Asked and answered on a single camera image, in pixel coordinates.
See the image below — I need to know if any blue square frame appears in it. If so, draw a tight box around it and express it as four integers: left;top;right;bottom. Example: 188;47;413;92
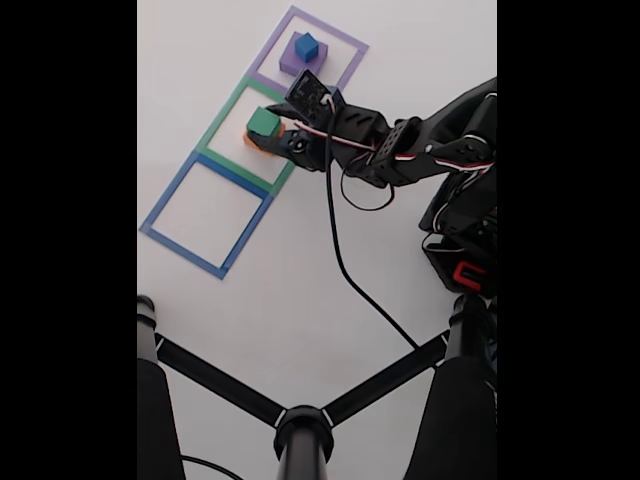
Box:
138;151;275;281

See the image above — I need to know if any black tripod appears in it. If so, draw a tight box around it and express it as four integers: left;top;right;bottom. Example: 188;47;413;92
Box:
137;293;498;480

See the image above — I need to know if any small blue cube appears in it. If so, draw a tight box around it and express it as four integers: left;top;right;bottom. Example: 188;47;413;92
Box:
294;32;320;64

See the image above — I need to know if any thin black cable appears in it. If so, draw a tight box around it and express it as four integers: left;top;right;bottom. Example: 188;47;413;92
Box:
180;455;244;480

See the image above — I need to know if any green cube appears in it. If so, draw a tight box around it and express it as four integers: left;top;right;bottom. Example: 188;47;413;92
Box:
247;106;281;137

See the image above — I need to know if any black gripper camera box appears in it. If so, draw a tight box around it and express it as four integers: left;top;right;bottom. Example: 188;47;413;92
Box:
285;68;347;132

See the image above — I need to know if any red white servo wire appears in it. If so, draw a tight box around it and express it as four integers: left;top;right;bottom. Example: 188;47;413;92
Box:
294;121;498;211

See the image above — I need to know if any orange cube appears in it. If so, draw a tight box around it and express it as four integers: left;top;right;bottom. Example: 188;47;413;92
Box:
243;124;286;159

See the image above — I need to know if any purple square frame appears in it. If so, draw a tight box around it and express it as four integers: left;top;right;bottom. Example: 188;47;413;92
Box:
248;4;371;99

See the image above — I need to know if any green square frame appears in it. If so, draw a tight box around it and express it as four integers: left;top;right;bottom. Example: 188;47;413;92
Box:
196;77;299;195

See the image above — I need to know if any purple cube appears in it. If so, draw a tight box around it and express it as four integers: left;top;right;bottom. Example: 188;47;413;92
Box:
278;32;330;76

